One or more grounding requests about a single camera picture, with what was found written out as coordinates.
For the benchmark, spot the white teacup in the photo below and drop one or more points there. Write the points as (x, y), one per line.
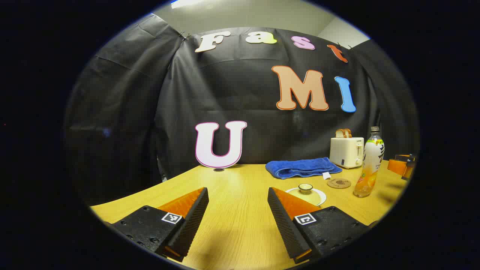
(323, 197)

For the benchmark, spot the white teacup lid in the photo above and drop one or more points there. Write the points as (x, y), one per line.
(305, 187)

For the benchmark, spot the black backdrop cloth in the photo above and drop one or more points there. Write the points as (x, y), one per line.
(255, 135)

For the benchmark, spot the clear water bottle white label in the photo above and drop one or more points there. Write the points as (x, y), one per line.
(371, 157)

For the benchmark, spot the folded blue towel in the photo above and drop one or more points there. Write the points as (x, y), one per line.
(300, 167)

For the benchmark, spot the white toaster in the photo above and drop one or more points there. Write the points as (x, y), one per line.
(345, 152)

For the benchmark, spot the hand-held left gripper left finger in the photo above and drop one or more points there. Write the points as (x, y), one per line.
(193, 221)

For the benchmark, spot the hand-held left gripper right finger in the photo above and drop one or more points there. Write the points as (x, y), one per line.
(285, 225)

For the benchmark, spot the toasted bread slice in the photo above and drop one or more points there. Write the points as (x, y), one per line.
(348, 132)
(339, 133)

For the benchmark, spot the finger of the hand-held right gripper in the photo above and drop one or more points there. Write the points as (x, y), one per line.
(399, 167)
(407, 158)

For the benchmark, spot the round brown coaster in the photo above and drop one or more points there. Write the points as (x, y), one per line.
(339, 183)

